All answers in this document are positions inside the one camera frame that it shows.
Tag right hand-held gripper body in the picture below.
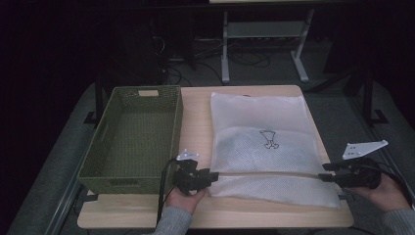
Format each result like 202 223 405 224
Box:
341 140 390 190

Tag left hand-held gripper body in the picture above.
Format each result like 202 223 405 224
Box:
172 149 207 196

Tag green woven basket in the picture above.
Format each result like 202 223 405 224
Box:
77 85 184 195

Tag white mesh laundry bag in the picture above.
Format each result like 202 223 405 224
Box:
208 91 342 210

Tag person's left hand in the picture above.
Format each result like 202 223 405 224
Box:
164 187 207 214

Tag person's right hand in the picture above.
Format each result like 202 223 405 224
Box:
346 174 411 212

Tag black metal stand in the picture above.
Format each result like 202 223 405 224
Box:
342 65 390 127

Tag black table leg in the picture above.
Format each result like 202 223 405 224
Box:
83 74 106 125

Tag left hand-held gripper cable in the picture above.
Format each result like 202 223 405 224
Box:
156 158 179 225

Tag hand-held gripper cable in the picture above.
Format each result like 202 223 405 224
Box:
156 158 179 225
368 163 414 208

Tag right hand-held gripper cable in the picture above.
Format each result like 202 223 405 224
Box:
368 163 414 208

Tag aluminium floor rail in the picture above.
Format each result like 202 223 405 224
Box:
346 96 415 220
44 180 83 235

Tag black floor cables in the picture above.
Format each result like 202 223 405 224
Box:
156 35 272 86

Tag white metal desk frame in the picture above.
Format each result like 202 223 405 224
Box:
220 9 316 84

